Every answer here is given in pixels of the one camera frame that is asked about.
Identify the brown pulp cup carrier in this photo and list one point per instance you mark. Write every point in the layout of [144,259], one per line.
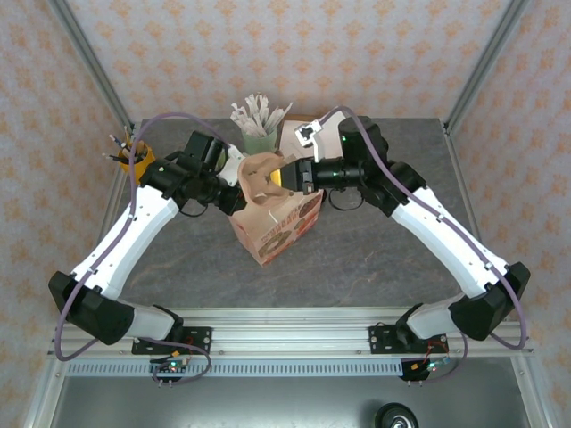
[256,178]

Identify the donut print paper bag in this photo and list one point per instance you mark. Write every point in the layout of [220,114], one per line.
[272,241]

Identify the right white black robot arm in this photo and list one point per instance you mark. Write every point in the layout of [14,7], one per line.
[441,249]

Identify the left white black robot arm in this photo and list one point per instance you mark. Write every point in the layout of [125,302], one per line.
[134,258]

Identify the white napkin stack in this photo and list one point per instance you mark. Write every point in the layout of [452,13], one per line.
[287,140]

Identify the yellow pen cup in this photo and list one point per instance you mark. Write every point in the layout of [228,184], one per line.
[147,153]

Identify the white wrapped straw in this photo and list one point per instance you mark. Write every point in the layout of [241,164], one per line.
[260,107]
[241,120]
[273,117]
[250,109]
[281,115]

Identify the brown cardboard napkin box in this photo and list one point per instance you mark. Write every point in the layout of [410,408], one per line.
[294,117]

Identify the black marker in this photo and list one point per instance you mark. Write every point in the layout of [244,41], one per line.
[127,153]

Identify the yellow pencil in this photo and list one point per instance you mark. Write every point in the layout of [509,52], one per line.
[128,136]

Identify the black pen white tip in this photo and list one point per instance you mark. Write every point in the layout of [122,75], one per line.
[111,157]

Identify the blue tipped pen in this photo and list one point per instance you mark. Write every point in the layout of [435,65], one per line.
[117,142]

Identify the left small controller board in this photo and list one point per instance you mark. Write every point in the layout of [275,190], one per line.
[173,365]

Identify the small controller board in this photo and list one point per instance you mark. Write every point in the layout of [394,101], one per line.
[173,365]
[430,366]

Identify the right small controller board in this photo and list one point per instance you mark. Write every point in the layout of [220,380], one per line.
[430,366]

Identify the black caster wheel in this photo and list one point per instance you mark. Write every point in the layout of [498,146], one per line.
[397,419]

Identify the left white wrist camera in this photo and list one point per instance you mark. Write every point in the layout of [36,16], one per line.
[234,165]

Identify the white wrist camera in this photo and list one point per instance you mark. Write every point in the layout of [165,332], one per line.
[234,165]
[308,131]

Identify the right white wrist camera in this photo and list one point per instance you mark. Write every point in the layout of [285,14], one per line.
[308,131]

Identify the left aluminium table rail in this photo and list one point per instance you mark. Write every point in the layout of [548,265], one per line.
[107,223]

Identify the aluminium table rail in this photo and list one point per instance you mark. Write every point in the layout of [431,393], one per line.
[107,223]
[469,200]

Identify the right aluminium table rail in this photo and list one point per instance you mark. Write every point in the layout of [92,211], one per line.
[469,200]

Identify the left black mount plate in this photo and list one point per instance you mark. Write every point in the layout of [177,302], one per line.
[201,339]

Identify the black mount plate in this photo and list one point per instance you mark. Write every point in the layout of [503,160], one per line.
[201,339]
[379,341]

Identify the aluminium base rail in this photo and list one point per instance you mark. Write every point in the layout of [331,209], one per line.
[290,334]

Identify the left aluminium frame post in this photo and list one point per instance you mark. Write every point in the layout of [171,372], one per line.
[89,58]

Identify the aluminium frame post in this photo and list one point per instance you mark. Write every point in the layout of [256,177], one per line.
[486,58]
[89,58]

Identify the right black mount plate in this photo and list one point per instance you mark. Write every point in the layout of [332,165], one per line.
[379,341]

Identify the right aluminium frame post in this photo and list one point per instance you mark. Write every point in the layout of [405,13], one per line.
[486,58]

